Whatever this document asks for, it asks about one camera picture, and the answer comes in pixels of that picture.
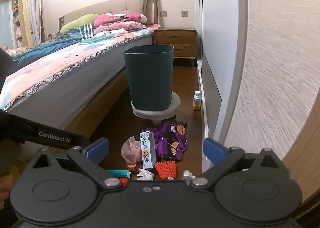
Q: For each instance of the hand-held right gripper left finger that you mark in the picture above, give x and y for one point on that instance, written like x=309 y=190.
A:
x=96 y=149

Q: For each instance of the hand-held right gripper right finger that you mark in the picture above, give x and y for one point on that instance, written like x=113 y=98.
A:
x=214 y=152

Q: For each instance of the grey plastic bag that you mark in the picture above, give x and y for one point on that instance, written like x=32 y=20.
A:
x=188 y=175

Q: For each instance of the white capped yellow label bottle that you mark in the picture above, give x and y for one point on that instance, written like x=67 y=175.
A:
x=197 y=102

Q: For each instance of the dark green trash bin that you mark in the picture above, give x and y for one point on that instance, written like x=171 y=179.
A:
x=150 y=80

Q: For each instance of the pink plastic bag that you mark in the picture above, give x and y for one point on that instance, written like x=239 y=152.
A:
x=130 y=149

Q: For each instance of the teal tube wrapper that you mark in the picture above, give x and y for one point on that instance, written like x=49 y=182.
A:
x=120 y=173

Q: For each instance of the orange candy wrapper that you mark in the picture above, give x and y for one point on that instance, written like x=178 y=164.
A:
x=131 y=167

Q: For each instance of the small red wrapper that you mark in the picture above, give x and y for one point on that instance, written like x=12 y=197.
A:
x=123 y=180

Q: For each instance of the purple chip bag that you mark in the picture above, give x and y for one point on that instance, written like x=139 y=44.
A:
x=172 y=140

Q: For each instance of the wooden bed with beige headboard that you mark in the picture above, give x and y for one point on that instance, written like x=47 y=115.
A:
x=100 y=100

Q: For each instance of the white blue snack box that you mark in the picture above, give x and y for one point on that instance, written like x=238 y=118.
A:
x=147 y=148

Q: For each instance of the orange foam net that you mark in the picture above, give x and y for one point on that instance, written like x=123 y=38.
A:
x=166 y=169

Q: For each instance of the grey mattress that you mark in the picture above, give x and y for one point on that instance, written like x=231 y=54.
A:
x=75 y=88

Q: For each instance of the crumpled white tissue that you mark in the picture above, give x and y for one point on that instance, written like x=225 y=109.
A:
x=146 y=175

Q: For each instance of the round white stool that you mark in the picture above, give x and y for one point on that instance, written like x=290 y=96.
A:
x=160 y=114

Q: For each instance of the teal blue blanket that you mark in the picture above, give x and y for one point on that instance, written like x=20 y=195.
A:
x=50 y=45

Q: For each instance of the white rack with teal base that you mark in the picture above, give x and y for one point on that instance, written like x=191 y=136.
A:
x=95 y=40

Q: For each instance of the green pillow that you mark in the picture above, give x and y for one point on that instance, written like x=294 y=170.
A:
x=75 y=23

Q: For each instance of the wooden nightstand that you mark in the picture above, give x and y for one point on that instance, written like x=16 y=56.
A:
x=175 y=43

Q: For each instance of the white cloth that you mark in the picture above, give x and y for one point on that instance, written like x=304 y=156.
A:
x=117 y=31

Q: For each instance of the white wardrobe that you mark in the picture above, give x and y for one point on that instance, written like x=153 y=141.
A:
x=217 y=30

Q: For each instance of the wooden bookshelf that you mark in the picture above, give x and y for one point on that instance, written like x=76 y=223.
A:
x=17 y=18

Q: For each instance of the white curtain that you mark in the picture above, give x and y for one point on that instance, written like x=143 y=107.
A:
x=33 y=6

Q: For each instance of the pink folded quilts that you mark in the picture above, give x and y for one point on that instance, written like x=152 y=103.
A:
x=115 y=19

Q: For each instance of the white plush doll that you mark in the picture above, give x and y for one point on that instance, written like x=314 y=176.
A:
x=143 y=18

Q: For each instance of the wooden door frame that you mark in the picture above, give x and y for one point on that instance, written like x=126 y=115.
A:
x=305 y=155

